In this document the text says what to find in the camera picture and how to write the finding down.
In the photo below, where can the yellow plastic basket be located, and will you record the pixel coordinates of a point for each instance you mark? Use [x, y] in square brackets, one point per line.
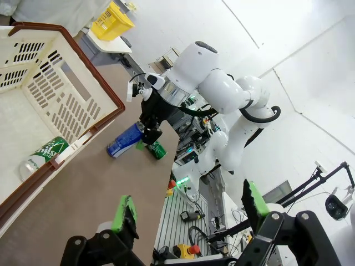
[111, 22]

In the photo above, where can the blue drink can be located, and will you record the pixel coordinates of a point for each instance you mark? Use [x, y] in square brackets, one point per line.
[124, 141]

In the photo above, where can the small green drink can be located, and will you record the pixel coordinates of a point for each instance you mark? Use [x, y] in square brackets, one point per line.
[158, 151]

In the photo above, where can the person in white jacket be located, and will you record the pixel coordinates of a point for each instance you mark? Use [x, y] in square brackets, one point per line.
[55, 14]

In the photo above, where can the white side table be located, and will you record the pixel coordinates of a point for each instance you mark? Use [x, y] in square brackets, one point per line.
[111, 45]

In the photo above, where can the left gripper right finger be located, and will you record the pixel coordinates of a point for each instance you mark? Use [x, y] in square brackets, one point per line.
[258, 205]

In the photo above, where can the black stand boom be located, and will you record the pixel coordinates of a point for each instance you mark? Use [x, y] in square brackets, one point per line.
[319, 180]

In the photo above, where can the red emergency stop button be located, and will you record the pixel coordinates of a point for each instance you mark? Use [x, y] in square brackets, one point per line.
[191, 249]

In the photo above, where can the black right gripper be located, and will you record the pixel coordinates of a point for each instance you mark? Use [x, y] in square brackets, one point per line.
[155, 108]

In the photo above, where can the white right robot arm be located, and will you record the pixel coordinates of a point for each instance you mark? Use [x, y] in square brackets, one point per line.
[216, 88]

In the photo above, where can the green Chilsung cider can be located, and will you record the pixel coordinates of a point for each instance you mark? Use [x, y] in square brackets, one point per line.
[47, 155]

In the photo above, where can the slotted aluminium base plate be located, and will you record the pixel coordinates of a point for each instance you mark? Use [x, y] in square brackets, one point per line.
[174, 219]

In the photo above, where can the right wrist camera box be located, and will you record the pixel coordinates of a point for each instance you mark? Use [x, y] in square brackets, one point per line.
[155, 80]

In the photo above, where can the white VR headset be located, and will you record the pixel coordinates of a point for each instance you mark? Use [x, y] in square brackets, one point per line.
[337, 206]

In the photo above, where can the cream shopping basket brown rim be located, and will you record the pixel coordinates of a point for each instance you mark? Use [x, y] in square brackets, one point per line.
[69, 91]

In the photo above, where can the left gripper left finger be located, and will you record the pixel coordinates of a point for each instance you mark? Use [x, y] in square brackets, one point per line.
[124, 216]

